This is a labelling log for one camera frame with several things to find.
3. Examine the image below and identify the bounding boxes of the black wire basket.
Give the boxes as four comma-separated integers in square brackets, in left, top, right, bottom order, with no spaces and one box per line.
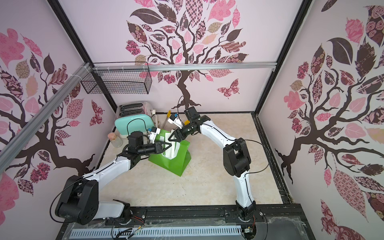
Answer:
[81,62,153,95]

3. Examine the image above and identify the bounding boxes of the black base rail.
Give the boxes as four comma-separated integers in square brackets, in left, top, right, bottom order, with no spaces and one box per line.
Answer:
[104,204,304,226]

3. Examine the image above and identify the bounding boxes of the green reusable tote bag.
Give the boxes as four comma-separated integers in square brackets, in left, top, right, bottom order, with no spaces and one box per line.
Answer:
[149,127,192,177]

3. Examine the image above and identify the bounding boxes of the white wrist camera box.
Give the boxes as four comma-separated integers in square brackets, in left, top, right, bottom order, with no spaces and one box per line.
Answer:
[168,114,184,129]

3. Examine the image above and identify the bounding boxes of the aluminium frame rail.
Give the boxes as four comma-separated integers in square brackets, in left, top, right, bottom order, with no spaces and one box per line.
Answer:
[1,62,277,172]

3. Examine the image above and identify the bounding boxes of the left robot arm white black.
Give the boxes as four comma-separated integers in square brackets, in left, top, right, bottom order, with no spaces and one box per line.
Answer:
[50,132,172,225]

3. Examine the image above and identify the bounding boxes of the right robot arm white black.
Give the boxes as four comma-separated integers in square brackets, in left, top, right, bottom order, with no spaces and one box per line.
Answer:
[168,107,256,222]

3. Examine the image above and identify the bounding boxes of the mint green toaster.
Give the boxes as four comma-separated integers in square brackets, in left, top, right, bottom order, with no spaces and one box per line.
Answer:
[115,101,156,138]

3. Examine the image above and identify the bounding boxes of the white paper receipt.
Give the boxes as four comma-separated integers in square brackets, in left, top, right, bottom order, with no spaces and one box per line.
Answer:
[162,140,181,160]

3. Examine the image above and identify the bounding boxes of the white slotted cable duct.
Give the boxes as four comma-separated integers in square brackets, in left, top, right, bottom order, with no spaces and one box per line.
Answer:
[66,226,243,240]

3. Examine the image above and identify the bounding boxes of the yellow tipped metal tongs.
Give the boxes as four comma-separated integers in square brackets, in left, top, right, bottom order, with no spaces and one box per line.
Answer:
[161,111,190,132]

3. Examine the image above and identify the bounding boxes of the glass bottle with cork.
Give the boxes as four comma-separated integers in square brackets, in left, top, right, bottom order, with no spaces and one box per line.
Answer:
[108,133,123,148]

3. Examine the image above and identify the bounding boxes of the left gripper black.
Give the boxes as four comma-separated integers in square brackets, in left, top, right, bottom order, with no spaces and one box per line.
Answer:
[138,140,173,156]

